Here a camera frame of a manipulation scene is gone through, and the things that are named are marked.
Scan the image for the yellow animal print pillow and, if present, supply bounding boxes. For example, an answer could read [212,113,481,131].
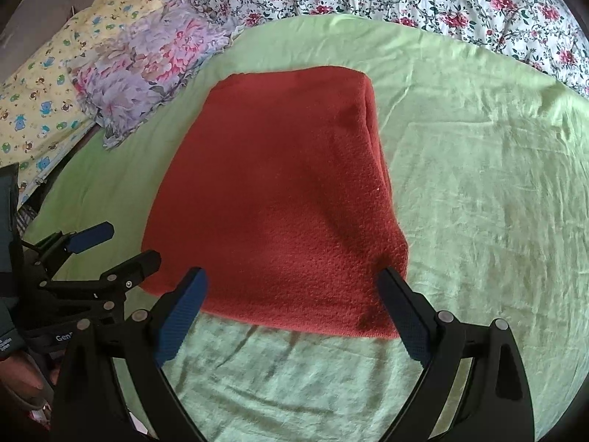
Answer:
[0,0,172,196]

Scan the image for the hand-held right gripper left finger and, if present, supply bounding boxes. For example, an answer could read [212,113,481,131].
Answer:
[50,267,208,442]

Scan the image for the purple floral pillow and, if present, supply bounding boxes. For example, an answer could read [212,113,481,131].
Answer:
[68,0,241,151]

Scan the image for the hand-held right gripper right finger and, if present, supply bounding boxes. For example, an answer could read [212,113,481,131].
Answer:
[378,266,537,442]

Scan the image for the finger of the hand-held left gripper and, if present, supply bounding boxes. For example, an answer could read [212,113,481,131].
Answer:
[41,249,163,316]
[28,221,116,286]

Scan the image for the light green bed sheet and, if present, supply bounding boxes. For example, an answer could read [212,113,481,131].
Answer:
[22,13,589,442]

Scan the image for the red knitted garment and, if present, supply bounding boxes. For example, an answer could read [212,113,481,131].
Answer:
[141,67,410,339]

